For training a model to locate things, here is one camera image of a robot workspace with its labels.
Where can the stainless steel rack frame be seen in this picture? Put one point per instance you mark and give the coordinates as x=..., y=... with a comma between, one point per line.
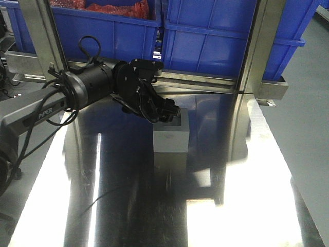
x=41, y=25

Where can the gray square hollow base block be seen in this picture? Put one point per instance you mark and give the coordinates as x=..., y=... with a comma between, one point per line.
x=172, y=137

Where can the blue plastic bin right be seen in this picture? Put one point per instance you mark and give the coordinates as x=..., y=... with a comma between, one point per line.
x=210, y=37

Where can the blue bin with red contents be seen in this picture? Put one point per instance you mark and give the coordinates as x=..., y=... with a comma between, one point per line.
x=119, y=37

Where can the gray Piper robot arm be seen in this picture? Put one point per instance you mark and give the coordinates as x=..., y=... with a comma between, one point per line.
x=70, y=91

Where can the blue bin far left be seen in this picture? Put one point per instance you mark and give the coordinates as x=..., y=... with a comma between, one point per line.
x=22, y=37

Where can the red mesh bag contents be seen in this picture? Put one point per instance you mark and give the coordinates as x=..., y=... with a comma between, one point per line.
x=136, y=9

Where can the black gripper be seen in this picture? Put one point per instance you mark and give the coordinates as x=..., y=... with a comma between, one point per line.
x=132, y=88

